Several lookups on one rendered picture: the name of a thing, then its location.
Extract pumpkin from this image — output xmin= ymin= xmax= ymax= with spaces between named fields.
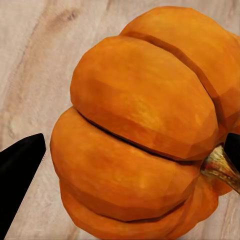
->
xmin=49 ymin=6 xmax=240 ymax=240

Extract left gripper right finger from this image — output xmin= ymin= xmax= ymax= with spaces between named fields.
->
xmin=224 ymin=133 xmax=240 ymax=173

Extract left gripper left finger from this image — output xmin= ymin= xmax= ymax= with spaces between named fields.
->
xmin=0 ymin=133 xmax=46 ymax=240

